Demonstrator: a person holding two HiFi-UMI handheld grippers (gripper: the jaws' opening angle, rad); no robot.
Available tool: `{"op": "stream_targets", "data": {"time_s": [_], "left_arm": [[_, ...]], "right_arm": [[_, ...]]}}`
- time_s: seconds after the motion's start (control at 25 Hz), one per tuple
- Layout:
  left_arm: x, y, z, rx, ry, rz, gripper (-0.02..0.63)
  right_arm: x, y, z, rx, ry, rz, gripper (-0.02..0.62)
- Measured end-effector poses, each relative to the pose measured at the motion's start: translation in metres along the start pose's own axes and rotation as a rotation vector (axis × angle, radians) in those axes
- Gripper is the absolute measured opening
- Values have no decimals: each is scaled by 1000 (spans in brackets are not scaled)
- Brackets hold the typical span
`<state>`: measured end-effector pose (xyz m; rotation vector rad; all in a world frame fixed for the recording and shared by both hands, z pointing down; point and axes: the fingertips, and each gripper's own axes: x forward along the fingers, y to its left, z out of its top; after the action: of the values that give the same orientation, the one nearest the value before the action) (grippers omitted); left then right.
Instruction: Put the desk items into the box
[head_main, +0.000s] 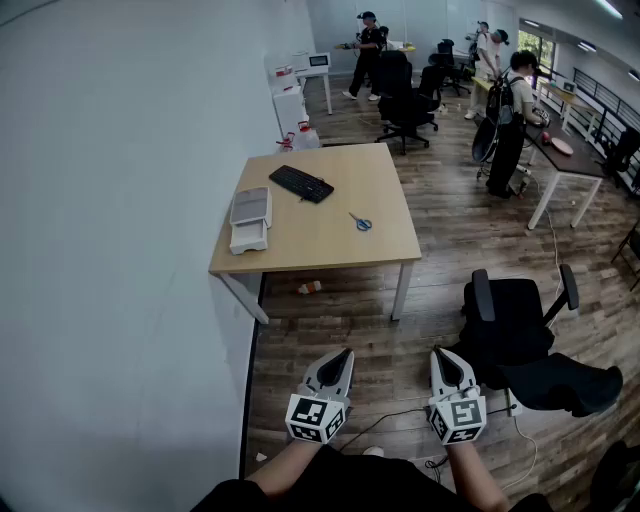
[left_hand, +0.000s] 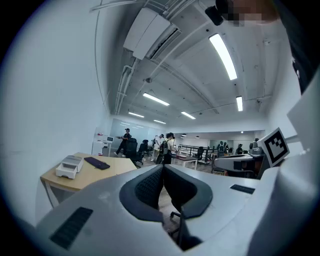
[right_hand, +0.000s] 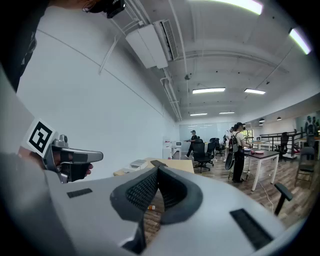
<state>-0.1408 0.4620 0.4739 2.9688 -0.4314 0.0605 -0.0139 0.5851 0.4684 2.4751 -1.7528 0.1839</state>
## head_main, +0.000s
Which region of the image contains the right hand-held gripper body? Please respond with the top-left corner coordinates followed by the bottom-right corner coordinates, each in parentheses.
top-left (427, 387), bottom-right (488, 446)

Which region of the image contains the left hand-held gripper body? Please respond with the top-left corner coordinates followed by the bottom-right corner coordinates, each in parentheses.
top-left (285, 372), bottom-right (351, 446)

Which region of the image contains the white drawer storage box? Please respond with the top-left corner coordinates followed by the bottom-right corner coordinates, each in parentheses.
top-left (228, 186), bottom-right (274, 256)

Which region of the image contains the person's right forearm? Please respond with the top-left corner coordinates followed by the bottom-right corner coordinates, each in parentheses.
top-left (443, 439), bottom-right (512, 512)

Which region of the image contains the person's left forearm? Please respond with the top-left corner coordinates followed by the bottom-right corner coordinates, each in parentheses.
top-left (247, 439), bottom-right (329, 501)

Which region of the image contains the black office chair with armrests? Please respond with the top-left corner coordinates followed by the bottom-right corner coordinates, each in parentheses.
top-left (447, 263), bottom-right (625, 419)

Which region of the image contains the tall black office chair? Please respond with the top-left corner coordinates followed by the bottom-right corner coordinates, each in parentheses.
top-left (373, 49), bottom-right (432, 156)

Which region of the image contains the person's black clothing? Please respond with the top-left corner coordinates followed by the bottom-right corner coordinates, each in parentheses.
top-left (192, 443), bottom-right (554, 512)

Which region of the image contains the black keyboard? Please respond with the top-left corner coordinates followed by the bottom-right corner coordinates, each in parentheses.
top-left (268, 164), bottom-right (336, 205)

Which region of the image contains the black round pan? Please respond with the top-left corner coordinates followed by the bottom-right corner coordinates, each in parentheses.
top-left (472, 115), bottom-right (501, 164)

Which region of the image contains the large clear water jug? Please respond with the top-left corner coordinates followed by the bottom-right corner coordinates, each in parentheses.
top-left (292, 120), bottom-right (321, 151)

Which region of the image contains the dark-topped table with white legs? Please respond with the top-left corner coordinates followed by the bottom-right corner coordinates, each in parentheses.
top-left (522, 117), bottom-right (609, 231)

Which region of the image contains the yellow-topped table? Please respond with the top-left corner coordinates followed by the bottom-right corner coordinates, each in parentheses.
top-left (471, 75), bottom-right (496, 119)

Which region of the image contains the black railing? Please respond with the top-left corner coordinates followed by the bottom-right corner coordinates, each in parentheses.
top-left (572, 66), bottom-right (640, 151)

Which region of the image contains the window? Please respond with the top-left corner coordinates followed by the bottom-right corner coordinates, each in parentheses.
top-left (517, 28), bottom-right (556, 76)

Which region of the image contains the black floor cable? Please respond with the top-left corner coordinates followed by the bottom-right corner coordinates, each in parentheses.
top-left (337, 405), bottom-right (432, 454)

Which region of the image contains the white floor cable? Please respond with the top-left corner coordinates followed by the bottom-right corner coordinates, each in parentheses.
top-left (529, 169), bottom-right (565, 301)

